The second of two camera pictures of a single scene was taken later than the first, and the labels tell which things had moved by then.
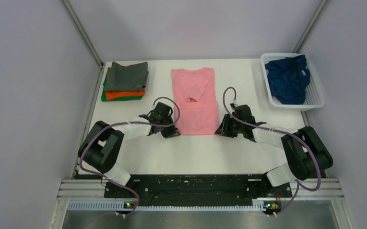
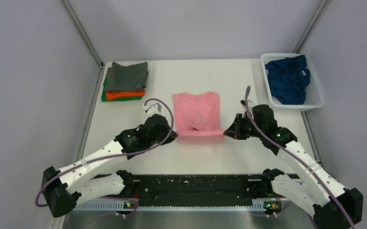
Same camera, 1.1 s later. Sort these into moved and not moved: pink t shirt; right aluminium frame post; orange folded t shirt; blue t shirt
Moved: pink t shirt
Not moved: right aluminium frame post; orange folded t shirt; blue t shirt
